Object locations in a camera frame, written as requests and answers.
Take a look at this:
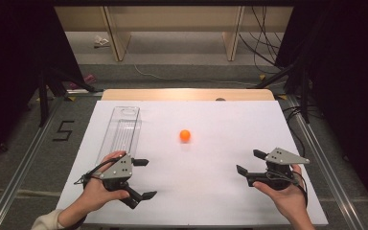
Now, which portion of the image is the black metal stand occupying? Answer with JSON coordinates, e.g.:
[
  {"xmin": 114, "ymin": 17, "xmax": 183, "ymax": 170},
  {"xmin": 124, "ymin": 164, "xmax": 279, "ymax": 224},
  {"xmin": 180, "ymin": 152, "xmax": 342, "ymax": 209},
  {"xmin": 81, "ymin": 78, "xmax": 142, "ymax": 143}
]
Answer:
[
  {"xmin": 37, "ymin": 67, "xmax": 104, "ymax": 128},
  {"xmin": 254, "ymin": 62, "xmax": 311, "ymax": 125}
]

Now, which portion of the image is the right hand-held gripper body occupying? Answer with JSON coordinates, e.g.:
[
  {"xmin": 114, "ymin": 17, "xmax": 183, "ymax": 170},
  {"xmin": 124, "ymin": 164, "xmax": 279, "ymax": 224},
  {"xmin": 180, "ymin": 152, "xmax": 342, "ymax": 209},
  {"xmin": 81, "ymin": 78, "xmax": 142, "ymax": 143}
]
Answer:
[{"xmin": 261, "ymin": 147, "xmax": 311, "ymax": 192}]

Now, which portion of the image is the metal floor rail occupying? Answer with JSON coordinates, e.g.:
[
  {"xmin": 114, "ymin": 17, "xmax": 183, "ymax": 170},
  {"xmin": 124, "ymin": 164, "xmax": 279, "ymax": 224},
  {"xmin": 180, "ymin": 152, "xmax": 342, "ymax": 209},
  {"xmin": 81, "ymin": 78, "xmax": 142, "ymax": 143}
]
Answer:
[
  {"xmin": 286, "ymin": 94, "xmax": 367, "ymax": 230},
  {"xmin": 0, "ymin": 95, "xmax": 65, "ymax": 230}
]

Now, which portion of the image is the bundle of black cables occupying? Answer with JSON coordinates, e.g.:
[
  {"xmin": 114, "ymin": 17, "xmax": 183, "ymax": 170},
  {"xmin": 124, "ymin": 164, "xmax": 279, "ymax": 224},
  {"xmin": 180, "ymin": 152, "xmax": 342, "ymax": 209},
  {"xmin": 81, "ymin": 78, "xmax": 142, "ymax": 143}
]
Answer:
[{"xmin": 239, "ymin": 6, "xmax": 289, "ymax": 71}]

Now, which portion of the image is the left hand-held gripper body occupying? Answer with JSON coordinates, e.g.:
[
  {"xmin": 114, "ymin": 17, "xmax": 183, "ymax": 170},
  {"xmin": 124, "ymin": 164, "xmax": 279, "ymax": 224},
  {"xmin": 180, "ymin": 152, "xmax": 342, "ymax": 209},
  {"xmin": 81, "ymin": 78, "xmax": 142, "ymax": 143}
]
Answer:
[{"xmin": 99, "ymin": 153, "xmax": 134, "ymax": 193}]

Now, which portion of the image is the person's right hand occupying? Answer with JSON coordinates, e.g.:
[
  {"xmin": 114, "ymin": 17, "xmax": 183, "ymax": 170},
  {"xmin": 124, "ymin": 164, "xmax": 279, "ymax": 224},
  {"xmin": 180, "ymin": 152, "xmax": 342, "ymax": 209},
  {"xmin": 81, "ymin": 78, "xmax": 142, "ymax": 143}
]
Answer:
[{"xmin": 252, "ymin": 164, "xmax": 308, "ymax": 221}]

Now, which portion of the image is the black curtain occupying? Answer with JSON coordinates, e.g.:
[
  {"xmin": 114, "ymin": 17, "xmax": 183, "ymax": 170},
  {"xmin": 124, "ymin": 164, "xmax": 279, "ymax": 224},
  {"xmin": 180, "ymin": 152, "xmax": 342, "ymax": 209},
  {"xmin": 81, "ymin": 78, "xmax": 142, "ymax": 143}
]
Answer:
[
  {"xmin": 0, "ymin": 0, "xmax": 84, "ymax": 167},
  {"xmin": 276, "ymin": 0, "xmax": 368, "ymax": 221}
]

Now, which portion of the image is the crumpled white paper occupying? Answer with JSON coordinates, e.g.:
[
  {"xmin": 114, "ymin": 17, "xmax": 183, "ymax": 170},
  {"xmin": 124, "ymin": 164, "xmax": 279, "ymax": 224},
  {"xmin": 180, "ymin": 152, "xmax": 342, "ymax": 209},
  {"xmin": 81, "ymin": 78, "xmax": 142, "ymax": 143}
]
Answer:
[{"xmin": 93, "ymin": 34, "xmax": 110, "ymax": 49}]

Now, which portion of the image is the wooden table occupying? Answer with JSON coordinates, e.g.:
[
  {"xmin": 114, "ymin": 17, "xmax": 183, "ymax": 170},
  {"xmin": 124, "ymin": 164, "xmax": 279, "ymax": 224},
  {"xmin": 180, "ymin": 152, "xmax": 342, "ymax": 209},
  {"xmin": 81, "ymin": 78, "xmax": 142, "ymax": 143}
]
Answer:
[{"xmin": 101, "ymin": 88, "xmax": 276, "ymax": 102}]

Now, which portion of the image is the orange ball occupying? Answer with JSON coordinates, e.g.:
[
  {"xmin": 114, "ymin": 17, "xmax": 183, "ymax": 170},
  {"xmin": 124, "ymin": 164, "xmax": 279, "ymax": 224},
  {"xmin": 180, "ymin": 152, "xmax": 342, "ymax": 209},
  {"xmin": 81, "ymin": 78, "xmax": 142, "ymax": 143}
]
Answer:
[{"xmin": 179, "ymin": 128, "xmax": 192, "ymax": 142}]

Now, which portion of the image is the black floor cable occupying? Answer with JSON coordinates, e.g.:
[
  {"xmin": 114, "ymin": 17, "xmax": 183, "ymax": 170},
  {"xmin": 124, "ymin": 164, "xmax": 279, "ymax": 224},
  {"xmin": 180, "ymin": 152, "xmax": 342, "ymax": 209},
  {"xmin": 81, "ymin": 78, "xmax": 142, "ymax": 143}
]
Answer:
[{"xmin": 282, "ymin": 105, "xmax": 307, "ymax": 158}]

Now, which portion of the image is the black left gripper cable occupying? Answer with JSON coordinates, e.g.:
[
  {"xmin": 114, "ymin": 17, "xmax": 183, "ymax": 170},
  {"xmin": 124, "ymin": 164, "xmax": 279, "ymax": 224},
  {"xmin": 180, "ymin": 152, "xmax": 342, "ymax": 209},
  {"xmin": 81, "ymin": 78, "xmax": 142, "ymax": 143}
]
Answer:
[{"xmin": 74, "ymin": 157, "xmax": 123, "ymax": 187}]

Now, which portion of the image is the white board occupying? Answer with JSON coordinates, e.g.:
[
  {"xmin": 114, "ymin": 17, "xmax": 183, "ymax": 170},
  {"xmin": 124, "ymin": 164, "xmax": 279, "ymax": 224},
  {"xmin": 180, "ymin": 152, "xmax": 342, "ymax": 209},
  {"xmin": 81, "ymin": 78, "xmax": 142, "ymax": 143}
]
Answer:
[{"xmin": 56, "ymin": 100, "xmax": 330, "ymax": 227}]

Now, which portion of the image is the clear plastic container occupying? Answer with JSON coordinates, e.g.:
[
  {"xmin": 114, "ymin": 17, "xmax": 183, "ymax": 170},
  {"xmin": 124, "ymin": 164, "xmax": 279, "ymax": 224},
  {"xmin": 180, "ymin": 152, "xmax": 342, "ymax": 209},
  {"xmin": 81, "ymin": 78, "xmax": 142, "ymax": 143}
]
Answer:
[{"xmin": 95, "ymin": 105, "xmax": 142, "ymax": 166}]

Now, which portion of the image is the person's left hand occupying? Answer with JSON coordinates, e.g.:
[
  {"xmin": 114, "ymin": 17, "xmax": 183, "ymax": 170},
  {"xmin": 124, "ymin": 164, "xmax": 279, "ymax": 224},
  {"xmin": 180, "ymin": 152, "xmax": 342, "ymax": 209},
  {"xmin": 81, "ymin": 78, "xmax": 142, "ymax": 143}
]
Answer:
[{"xmin": 81, "ymin": 150, "xmax": 131, "ymax": 213}]

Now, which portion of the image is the pink object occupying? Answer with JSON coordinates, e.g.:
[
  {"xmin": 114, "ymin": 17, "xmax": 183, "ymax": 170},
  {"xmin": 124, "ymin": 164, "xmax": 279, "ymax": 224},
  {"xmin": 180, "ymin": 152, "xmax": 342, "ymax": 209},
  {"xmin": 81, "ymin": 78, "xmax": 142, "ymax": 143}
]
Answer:
[{"xmin": 69, "ymin": 73, "xmax": 97, "ymax": 90}]

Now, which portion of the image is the wooden shelf unit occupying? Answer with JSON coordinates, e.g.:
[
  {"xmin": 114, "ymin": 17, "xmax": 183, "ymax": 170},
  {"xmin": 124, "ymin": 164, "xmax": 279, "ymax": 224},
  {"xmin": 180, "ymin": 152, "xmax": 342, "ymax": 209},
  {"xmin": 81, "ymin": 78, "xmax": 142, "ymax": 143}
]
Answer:
[{"xmin": 54, "ymin": 5, "xmax": 294, "ymax": 62}]

